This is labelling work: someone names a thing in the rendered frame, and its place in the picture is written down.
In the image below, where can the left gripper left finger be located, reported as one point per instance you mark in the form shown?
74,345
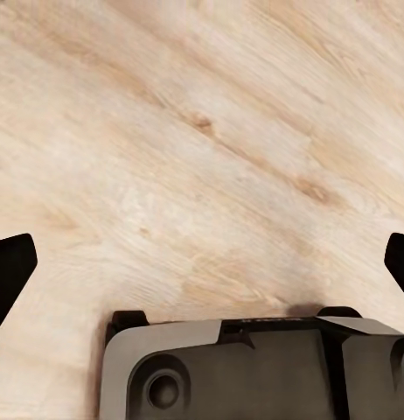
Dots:
18,260

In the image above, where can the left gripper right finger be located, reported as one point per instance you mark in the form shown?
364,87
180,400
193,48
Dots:
394,258

